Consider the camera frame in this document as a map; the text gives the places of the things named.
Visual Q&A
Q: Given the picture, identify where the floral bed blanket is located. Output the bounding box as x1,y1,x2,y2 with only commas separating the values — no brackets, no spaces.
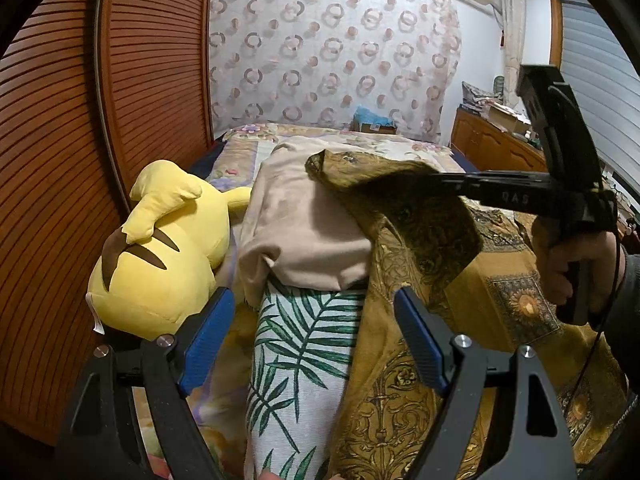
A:
131,121,467,480

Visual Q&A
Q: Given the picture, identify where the right hand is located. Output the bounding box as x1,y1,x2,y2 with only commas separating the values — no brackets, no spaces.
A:
532,217,626,313

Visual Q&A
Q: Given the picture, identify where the yellow plush toy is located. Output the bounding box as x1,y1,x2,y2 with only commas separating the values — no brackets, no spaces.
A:
86,159,250,340

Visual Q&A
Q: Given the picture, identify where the palm leaf print cloth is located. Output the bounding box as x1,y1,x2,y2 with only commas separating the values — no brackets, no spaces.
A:
244,276,367,479

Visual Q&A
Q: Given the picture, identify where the tied beige drape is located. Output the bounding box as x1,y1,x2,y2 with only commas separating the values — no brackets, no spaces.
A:
501,0,526,108

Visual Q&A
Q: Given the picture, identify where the patterned cushion on cabinet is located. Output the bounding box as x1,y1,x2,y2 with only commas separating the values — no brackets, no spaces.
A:
461,81,502,110

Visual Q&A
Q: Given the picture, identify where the wooden side cabinet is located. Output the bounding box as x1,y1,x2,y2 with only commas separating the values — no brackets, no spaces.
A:
450,107,547,172

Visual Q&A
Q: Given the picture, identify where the cardboard box with blue cloth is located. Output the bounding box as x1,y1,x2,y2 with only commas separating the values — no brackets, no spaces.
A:
350,106,397,134

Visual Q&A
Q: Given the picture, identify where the brown louvered wardrobe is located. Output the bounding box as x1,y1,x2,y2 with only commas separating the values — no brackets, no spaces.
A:
1,0,213,444

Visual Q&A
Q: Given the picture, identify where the grey window blind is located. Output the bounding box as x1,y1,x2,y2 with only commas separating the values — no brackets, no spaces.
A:
559,0,640,188

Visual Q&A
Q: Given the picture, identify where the gold sunflower patterned cloth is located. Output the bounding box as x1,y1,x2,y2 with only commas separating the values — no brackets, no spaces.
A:
306,151,639,479

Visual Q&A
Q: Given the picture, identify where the beige plain cloth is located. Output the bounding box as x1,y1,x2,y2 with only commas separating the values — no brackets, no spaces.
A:
238,136,372,308

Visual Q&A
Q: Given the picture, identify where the circle patterned sheer curtain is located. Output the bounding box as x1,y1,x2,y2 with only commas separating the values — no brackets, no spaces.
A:
208,0,462,142

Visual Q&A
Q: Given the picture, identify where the open cardboard box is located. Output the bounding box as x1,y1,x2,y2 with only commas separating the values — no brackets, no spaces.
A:
487,103,530,133

